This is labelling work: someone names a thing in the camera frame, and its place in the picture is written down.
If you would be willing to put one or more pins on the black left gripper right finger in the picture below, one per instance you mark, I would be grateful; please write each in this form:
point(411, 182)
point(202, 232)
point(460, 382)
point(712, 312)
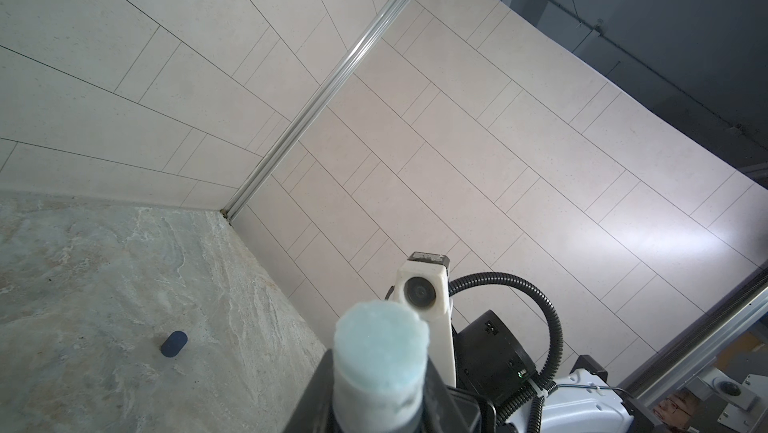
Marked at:
point(444, 409)

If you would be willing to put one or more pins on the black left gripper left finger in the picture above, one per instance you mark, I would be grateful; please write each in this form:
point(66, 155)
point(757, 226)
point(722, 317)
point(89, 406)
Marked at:
point(314, 411)

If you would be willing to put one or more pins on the white glue stick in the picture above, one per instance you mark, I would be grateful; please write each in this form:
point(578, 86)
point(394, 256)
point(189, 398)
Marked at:
point(380, 357)

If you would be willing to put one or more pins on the dark blue glue cap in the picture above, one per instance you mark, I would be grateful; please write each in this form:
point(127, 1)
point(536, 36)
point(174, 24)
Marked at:
point(174, 344)

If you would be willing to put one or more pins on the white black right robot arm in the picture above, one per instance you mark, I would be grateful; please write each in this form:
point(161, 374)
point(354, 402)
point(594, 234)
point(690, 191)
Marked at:
point(493, 364)

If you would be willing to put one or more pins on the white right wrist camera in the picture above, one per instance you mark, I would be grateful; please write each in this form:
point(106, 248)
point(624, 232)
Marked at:
point(421, 284)

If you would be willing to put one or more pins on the right aluminium corner post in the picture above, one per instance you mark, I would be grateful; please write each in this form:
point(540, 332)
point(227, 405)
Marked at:
point(314, 106)

